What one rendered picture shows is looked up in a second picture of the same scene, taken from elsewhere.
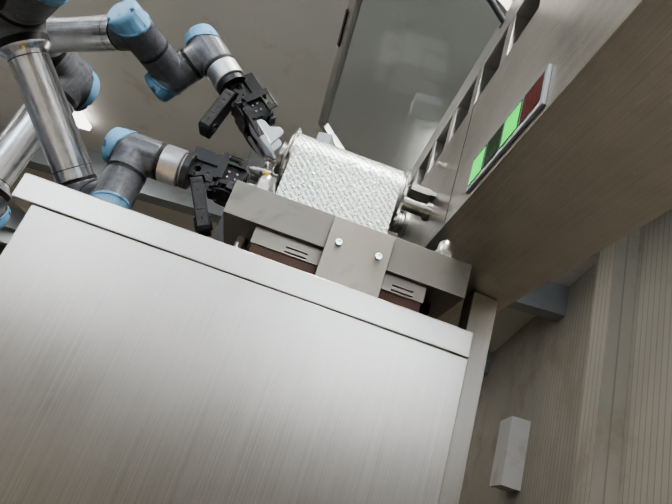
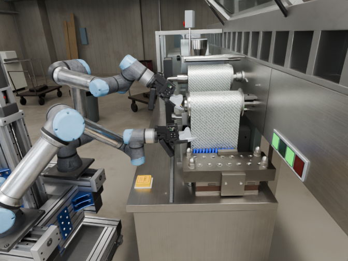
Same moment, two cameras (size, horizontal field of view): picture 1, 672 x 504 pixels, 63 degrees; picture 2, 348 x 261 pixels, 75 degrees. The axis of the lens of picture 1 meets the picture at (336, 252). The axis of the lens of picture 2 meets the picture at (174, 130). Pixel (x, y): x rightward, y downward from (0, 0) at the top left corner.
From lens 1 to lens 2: 0.97 m
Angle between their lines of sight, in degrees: 47
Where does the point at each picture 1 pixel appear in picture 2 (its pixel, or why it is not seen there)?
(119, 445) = (187, 251)
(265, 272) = (206, 207)
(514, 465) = not seen: hidden behind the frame
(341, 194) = (216, 121)
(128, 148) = (133, 142)
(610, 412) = not seen: outside the picture
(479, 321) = not seen: hidden behind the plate
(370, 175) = (226, 108)
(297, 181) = (197, 123)
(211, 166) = (163, 132)
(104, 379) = (176, 242)
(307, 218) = (212, 174)
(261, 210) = (196, 177)
